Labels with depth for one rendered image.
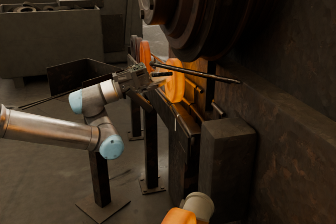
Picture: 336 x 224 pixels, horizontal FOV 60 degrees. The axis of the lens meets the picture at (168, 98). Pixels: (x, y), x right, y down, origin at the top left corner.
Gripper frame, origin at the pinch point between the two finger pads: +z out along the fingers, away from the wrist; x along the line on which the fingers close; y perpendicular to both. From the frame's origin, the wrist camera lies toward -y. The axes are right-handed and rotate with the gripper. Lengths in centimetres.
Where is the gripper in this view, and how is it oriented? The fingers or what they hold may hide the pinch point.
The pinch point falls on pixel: (173, 75)
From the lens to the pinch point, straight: 101.0
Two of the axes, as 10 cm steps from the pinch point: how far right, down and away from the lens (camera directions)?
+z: 9.4, -3.3, 1.2
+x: -2.5, -3.8, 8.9
